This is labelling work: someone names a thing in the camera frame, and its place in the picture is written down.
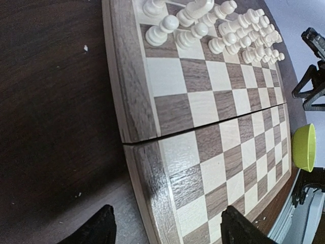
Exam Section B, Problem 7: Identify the green bowl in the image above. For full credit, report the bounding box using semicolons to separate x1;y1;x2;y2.
291;123;316;172

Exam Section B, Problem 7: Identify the aluminium front rail frame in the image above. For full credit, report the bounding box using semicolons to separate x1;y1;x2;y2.
268;167;324;243

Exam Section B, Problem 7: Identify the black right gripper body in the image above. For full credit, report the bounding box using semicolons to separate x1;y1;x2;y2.
301;27;324;60

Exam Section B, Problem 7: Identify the white chess knight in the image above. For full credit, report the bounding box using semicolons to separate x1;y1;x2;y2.
176;0;215;27

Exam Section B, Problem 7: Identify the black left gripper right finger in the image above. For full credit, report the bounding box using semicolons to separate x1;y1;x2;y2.
221;205;276;244

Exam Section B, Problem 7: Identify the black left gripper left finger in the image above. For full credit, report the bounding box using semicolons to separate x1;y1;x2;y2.
57;204;117;244

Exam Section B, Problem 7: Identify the white chess rook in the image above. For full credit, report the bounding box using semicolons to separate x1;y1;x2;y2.
143;0;166;18

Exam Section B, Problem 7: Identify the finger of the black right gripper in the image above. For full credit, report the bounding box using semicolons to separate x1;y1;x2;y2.
291;65;325;99
303;87;325;112

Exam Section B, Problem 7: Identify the white chess pawn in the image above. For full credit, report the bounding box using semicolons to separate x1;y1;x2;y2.
145;15;179;47
176;22;209;49

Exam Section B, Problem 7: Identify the wooden chess board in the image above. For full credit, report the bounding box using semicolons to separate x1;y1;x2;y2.
102;1;291;243

